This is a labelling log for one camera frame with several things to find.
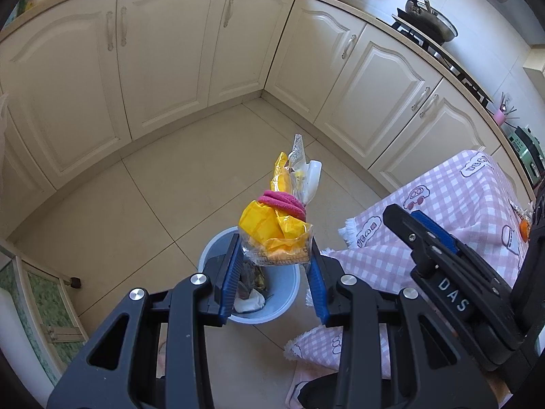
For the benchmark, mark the pink utensil holder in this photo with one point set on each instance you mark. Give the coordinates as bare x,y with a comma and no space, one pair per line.
499,116

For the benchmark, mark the pink checked tablecloth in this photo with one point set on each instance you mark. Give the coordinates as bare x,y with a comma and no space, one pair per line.
460,191

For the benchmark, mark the black gas hob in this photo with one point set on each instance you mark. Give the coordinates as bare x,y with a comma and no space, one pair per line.
460,72

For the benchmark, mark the green electric cooker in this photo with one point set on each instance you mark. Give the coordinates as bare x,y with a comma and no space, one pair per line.
530,153

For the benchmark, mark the pink ribbed band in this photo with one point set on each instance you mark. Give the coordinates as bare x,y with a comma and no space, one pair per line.
281,202

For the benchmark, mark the cream lower kitchen cabinet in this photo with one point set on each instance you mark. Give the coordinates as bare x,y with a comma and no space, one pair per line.
170,51

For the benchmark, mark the green patterned glass door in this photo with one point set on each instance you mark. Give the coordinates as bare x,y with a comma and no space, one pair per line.
38,306

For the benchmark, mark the wok with lid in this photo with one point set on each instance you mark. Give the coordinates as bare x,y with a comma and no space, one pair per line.
434,19

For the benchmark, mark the yellow snack packet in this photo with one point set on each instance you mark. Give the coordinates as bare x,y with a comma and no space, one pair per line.
264,226

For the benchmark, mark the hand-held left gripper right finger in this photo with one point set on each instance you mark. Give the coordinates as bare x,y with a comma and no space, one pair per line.
317,281

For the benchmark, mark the blue trash bin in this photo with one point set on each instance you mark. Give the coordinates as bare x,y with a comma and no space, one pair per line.
276,302

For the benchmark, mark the black door stopper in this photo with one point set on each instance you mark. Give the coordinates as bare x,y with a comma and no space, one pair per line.
76,282

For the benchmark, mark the gold foil wrapper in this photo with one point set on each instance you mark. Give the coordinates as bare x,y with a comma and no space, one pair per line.
257,281

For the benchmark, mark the white plastic bag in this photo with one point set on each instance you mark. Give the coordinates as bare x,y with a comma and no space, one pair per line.
249,303

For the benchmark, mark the pink utensil cup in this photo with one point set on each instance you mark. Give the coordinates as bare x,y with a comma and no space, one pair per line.
506,104

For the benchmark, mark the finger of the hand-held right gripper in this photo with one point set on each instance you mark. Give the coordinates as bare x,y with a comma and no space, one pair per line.
434,230
400,221

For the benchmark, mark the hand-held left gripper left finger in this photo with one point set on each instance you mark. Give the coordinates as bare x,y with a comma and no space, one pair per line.
232,272

